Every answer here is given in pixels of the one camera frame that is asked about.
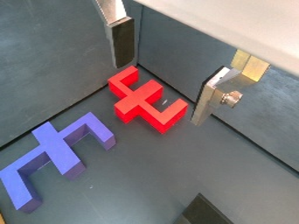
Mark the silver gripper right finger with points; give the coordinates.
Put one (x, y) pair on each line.
(221, 89)

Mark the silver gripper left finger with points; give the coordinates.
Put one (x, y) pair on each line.
(119, 29)

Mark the black fixture stand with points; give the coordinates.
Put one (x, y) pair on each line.
(201, 212)

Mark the purple comb-shaped block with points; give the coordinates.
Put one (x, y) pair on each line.
(54, 150)

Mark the red comb-shaped block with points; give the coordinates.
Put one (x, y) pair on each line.
(137, 102)

